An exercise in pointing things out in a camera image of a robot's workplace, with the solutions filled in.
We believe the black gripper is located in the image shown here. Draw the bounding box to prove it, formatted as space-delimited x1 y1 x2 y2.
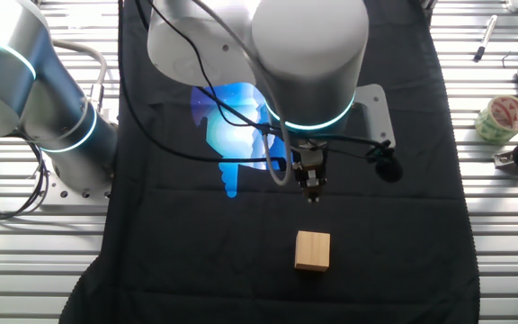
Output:
291 150 328 203

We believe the small wooden block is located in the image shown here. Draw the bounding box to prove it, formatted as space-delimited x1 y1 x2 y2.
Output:
293 229 332 273

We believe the thin black cable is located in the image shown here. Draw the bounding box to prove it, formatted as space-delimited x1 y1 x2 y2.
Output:
135 0 393 157

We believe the black cloth with blue print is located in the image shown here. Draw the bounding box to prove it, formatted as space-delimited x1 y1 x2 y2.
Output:
58 0 483 324

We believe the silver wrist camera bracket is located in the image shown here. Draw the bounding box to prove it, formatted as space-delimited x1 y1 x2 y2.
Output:
351 84 397 149

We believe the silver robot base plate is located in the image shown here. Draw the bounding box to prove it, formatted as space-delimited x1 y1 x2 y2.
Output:
33 155 114 213

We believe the clear tape roll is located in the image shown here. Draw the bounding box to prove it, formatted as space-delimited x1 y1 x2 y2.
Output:
473 94 518 146

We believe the silver marker pen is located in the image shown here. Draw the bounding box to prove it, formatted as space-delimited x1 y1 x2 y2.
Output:
472 14 498 63

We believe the grey hose with metal connector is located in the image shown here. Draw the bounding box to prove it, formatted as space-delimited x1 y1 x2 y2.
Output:
48 38 109 113

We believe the thick black cable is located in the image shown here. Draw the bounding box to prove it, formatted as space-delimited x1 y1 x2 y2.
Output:
115 0 288 173

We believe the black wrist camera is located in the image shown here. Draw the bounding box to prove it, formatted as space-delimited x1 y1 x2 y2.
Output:
365 139 404 184

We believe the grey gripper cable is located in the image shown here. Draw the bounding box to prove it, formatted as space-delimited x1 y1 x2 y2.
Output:
189 0 296 186

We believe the black looped base cable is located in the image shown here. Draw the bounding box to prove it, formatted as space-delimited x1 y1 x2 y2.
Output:
0 134 52 221

